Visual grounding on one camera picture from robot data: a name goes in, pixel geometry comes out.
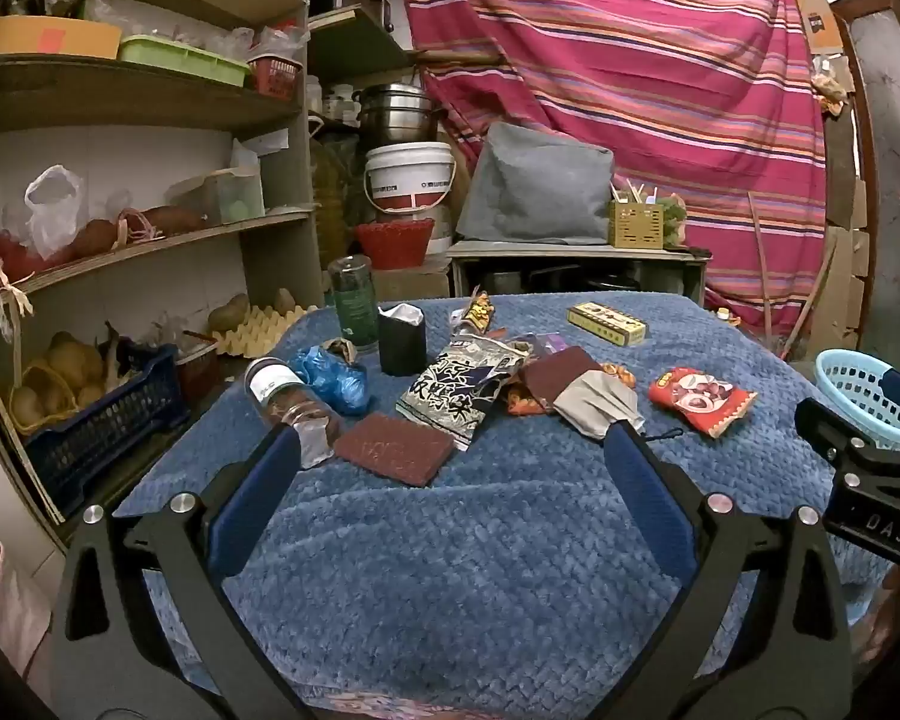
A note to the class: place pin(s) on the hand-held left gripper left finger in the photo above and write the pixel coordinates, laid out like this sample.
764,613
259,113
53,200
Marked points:
251,502

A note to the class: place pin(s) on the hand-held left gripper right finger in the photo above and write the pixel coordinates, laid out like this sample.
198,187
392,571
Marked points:
645,495

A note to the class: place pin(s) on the light blue plastic basket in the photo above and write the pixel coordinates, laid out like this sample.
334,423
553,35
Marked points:
844,382

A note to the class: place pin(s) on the grey face mask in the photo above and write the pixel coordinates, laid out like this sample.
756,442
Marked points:
592,405

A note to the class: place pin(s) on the clear jar brown contents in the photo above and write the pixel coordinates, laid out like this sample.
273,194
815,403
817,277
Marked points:
285,401

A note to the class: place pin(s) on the red snack packet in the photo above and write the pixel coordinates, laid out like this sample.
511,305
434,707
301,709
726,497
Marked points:
697,397

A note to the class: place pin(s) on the blue plastic bag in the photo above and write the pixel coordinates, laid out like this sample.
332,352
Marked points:
334,382

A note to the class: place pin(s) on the brown scouring pad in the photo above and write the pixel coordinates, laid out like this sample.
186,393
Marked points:
394,448

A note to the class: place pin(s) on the orange snack wrapper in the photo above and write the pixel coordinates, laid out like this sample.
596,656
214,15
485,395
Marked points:
521,403

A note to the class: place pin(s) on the small orange patterned wrapper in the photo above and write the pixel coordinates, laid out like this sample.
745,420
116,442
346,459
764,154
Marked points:
619,375

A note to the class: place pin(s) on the orange snack packet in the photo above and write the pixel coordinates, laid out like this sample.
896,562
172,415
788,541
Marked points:
562,375

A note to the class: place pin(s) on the blue plastic crate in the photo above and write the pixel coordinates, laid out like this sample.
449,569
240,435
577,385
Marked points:
105,427

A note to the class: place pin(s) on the cardboard egg tray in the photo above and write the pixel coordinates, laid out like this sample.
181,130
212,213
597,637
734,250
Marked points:
262,334

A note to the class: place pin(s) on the small brown wrapper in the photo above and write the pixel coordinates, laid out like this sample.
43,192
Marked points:
341,351

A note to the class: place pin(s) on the yellow cardboard box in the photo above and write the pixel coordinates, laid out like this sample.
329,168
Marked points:
607,322

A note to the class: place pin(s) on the purple packet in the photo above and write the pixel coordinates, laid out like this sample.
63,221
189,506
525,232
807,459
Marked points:
547,343

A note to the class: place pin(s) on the black cup silver lining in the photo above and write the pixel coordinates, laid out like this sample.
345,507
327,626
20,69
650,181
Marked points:
401,349

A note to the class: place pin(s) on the black and white snack packet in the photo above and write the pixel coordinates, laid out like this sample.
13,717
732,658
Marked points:
450,390

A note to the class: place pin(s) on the green bottle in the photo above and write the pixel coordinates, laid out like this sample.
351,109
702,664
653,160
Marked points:
352,300

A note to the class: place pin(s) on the yellow mesh bag of potatoes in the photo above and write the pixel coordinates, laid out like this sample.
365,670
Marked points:
64,367

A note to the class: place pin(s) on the small yellow snack packet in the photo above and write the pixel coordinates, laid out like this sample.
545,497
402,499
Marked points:
481,311

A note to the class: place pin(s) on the green leafy vegetables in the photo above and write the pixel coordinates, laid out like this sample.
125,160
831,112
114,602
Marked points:
673,221

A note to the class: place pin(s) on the small wooden table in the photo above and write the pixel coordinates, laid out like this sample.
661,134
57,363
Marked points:
570,251

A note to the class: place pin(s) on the yellow utensil holder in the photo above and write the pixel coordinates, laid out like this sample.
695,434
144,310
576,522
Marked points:
634,226

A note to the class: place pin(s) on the sweet potato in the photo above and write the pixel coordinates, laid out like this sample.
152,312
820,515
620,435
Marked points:
96,236
172,219

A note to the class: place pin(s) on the red woven basket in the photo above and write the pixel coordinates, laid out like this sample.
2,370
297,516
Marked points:
394,244

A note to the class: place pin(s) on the bundle of chopsticks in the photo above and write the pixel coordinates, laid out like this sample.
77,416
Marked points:
634,191

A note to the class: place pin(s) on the clear plastic container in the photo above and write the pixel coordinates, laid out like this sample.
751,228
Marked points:
232,199

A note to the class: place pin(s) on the yellow oil bottle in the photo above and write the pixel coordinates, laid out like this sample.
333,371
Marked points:
328,195

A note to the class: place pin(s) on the grey cushion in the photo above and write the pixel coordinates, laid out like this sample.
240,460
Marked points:
532,187

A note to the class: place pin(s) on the red mesh bag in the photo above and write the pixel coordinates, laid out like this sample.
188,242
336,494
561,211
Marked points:
0,259

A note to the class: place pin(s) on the white plastic bag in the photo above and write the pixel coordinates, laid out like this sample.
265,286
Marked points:
52,210

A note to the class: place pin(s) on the white plastic bucket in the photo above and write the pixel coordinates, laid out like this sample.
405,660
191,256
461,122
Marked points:
409,172

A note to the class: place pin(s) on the pink striped cloth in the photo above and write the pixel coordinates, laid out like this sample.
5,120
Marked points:
645,90

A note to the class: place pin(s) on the cardboard box black label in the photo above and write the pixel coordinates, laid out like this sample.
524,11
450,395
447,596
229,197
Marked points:
817,15

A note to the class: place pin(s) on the stacked steel pots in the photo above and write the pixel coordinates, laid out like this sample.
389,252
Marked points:
397,116

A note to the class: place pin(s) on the small red basket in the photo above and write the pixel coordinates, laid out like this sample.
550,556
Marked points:
274,79

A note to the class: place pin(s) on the wooden shelf unit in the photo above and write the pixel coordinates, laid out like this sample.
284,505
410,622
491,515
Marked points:
120,94

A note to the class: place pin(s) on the green plastic tray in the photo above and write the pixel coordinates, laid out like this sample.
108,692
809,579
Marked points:
180,60

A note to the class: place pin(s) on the flat yellow box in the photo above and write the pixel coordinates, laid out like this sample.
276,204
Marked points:
45,37

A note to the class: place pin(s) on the grey door brown frame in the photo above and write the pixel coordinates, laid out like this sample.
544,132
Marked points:
892,127

